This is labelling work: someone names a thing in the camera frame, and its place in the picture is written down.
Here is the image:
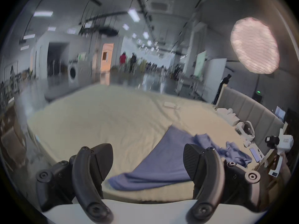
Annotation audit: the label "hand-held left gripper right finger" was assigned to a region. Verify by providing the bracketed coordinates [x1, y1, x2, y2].
[183, 143, 261, 222]

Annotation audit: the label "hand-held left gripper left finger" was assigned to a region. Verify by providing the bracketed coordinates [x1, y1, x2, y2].
[36, 143, 114, 224]

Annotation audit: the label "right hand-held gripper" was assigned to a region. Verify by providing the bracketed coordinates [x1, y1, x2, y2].
[265, 128, 294, 177]

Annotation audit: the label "blue shirt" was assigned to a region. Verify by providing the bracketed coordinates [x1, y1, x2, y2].
[108, 125, 253, 191]

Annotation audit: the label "person's right hand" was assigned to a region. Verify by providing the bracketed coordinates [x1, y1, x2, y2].
[273, 155, 292, 184]

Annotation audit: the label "phone with lit screen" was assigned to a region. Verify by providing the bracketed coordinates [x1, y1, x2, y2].
[249, 147, 261, 163]

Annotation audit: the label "white headset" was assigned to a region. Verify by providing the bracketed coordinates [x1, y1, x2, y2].
[236, 121, 255, 141]

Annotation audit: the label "beige padded headboard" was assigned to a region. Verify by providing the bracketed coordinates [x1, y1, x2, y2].
[216, 84, 286, 153]

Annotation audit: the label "white cardboard boxes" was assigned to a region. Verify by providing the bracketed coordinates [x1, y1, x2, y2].
[216, 107, 240, 126]

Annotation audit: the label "bed with beige sheet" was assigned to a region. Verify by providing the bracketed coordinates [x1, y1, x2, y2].
[27, 83, 269, 203]

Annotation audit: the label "round white paper lamp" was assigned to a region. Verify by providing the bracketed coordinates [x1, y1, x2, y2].
[230, 17, 280, 74]

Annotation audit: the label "white washing machine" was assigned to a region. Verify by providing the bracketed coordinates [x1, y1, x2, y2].
[68, 63, 82, 87]

